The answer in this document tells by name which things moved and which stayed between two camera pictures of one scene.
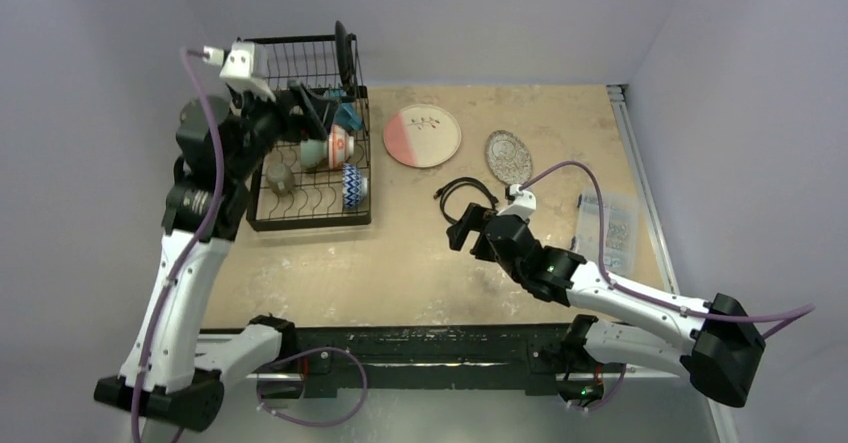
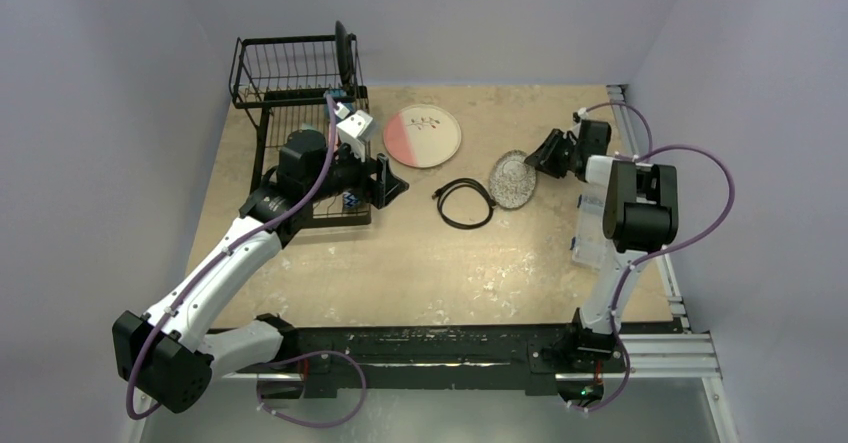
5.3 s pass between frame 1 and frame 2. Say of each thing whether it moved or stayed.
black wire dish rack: stayed
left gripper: moved
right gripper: moved
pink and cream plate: stayed
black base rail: stayed
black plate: stayed
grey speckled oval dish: moved
